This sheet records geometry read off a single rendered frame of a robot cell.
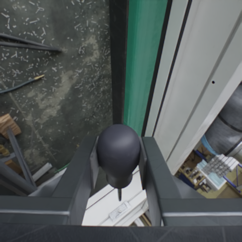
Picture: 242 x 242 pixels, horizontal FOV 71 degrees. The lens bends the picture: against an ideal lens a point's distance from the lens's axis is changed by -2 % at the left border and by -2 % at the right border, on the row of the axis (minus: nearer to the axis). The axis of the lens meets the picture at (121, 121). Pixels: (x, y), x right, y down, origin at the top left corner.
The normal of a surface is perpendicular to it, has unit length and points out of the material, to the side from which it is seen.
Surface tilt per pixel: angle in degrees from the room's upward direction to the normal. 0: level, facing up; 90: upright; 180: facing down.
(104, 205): 90
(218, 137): 87
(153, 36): 0
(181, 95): 90
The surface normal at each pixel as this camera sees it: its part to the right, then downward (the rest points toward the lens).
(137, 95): 0.60, 0.65
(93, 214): 0.00, -0.60
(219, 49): -0.80, 0.48
